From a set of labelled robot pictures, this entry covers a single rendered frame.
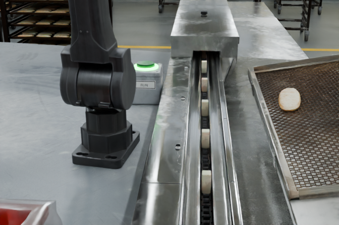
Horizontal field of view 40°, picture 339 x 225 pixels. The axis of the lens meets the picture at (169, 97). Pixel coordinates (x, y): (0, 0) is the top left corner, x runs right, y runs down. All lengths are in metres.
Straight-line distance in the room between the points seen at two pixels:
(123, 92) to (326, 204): 0.34
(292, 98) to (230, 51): 0.43
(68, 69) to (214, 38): 0.57
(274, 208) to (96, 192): 0.26
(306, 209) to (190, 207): 0.15
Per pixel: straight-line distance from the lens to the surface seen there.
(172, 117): 0.85
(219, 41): 1.23
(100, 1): 0.69
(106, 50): 0.70
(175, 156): 0.71
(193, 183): 0.67
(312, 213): 0.56
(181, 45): 1.23
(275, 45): 1.59
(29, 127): 0.95
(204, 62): 1.17
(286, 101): 0.83
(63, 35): 3.05
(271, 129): 0.74
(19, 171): 0.79
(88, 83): 0.72
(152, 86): 1.00
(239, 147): 0.84
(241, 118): 0.96
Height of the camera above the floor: 1.19
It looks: 20 degrees down
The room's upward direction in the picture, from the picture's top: straight up
